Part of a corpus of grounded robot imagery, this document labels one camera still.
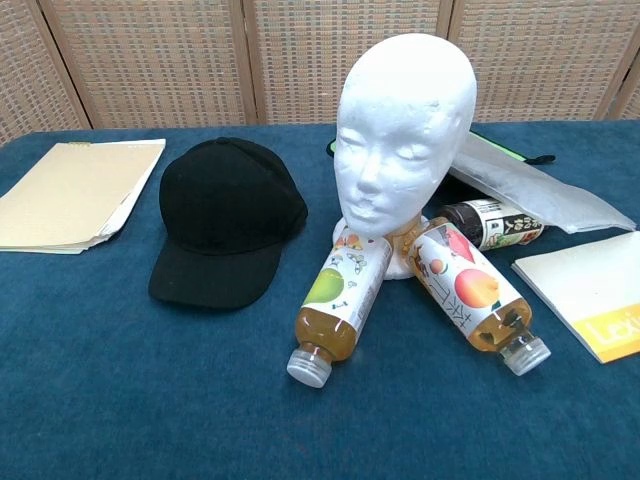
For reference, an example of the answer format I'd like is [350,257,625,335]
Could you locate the beige paper folder stack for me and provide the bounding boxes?
[0,138,167,256]

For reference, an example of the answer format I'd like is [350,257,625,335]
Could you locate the white yellow Lexicon notebook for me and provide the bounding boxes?
[510,229,640,365]

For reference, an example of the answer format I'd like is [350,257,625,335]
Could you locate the dark small bottle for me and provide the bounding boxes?
[433,198,549,252]

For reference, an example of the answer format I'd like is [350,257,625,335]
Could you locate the woven folding screen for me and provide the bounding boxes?
[0,0,640,146]

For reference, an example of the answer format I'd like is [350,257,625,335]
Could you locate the tea bottle peach label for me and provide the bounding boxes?
[407,218,552,377]

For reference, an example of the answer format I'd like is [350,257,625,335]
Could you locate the white foam mannequin head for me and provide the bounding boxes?
[331,33,479,279]

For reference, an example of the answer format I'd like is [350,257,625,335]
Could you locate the black cap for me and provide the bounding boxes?
[148,135,309,312]

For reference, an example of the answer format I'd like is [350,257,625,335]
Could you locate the tea bottle green apple label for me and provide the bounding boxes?
[285,224,395,389]

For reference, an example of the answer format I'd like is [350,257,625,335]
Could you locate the translucent grey zip bag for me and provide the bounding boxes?
[448,132,637,235]

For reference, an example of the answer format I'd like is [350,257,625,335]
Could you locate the green microfiber cloth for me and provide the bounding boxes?
[326,130,557,166]

